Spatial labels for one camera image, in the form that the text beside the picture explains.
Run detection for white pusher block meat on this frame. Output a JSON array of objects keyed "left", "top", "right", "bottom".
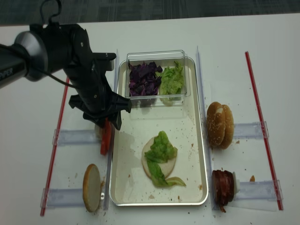
[{"left": 232, "top": 172, "right": 240, "bottom": 196}]

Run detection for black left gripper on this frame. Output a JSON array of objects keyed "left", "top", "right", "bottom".
[{"left": 64, "top": 25, "right": 132, "bottom": 130}]

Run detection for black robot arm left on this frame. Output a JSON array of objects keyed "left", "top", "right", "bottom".
[{"left": 0, "top": 22, "right": 132, "bottom": 129}]

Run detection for lettuce leaf on bun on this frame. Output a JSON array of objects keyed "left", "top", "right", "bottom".
[{"left": 145, "top": 131, "right": 186, "bottom": 188}]

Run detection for tomato slice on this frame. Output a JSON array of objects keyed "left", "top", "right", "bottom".
[{"left": 105, "top": 119, "right": 112, "bottom": 152}]

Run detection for upper right clear rail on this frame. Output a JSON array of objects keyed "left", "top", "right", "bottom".
[{"left": 233, "top": 121, "right": 269, "bottom": 139}]

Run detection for black cable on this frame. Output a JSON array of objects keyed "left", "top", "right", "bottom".
[{"left": 39, "top": 0, "right": 78, "bottom": 89}]

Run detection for red strip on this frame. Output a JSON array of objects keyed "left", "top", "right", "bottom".
[
  {"left": 245, "top": 51, "right": 284, "bottom": 211},
  {"left": 40, "top": 86, "right": 68, "bottom": 217}
]

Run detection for sesame bun front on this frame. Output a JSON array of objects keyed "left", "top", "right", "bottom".
[{"left": 206, "top": 102, "right": 225, "bottom": 147}]

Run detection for sesame bun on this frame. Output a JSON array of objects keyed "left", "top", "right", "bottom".
[
  {"left": 206, "top": 102, "right": 225, "bottom": 147},
  {"left": 219, "top": 105, "right": 234, "bottom": 149}
]

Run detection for clear vertical rail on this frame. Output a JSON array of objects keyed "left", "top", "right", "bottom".
[
  {"left": 103, "top": 50, "right": 119, "bottom": 211},
  {"left": 196, "top": 46, "right": 219, "bottom": 211}
]

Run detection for purple cabbage pieces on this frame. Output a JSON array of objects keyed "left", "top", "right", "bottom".
[{"left": 128, "top": 61, "right": 163, "bottom": 107}]

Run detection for bottom bun on tray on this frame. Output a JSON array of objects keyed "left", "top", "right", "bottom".
[{"left": 141, "top": 137, "right": 176, "bottom": 178}]

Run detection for sesame bun rear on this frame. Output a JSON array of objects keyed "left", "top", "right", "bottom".
[{"left": 219, "top": 105, "right": 234, "bottom": 149}]

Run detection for clear plastic container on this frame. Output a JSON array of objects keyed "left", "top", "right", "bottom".
[{"left": 122, "top": 50, "right": 190, "bottom": 107}]

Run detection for white metal tray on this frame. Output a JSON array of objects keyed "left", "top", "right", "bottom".
[{"left": 109, "top": 58, "right": 209, "bottom": 206}]

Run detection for bacon meat stack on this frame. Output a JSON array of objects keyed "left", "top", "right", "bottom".
[{"left": 212, "top": 170, "right": 236, "bottom": 213}]

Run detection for right clear vertical rail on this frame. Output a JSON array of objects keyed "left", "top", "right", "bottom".
[{"left": 196, "top": 46, "right": 219, "bottom": 211}]

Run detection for standing tomato slices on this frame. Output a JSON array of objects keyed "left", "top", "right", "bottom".
[{"left": 100, "top": 127, "right": 107, "bottom": 156}]

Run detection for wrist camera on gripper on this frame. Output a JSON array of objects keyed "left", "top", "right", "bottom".
[{"left": 93, "top": 52, "right": 116, "bottom": 71}]

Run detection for left clear vertical rail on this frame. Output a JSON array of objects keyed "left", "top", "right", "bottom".
[{"left": 103, "top": 50, "right": 119, "bottom": 211}]

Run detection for standing bun half left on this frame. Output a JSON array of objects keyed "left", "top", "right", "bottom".
[{"left": 82, "top": 164, "right": 101, "bottom": 212}]

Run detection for left red strip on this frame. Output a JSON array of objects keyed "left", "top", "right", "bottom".
[{"left": 40, "top": 86, "right": 68, "bottom": 217}]

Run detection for green lettuce in container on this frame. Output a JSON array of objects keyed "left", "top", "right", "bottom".
[{"left": 155, "top": 60, "right": 184, "bottom": 96}]

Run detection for right red strip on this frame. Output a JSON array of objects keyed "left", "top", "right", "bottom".
[{"left": 245, "top": 51, "right": 284, "bottom": 211}]

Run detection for lower left clear rail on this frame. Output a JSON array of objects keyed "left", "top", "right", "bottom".
[{"left": 40, "top": 188, "right": 84, "bottom": 208}]

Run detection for upper left clear rail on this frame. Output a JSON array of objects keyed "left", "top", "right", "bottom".
[{"left": 52, "top": 129, "right": 102, "bottom": 146}]

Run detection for lower right clear rail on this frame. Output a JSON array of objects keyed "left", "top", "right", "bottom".
[{"left": 234, "top": 180, "right": 283, "bottom": 201}]

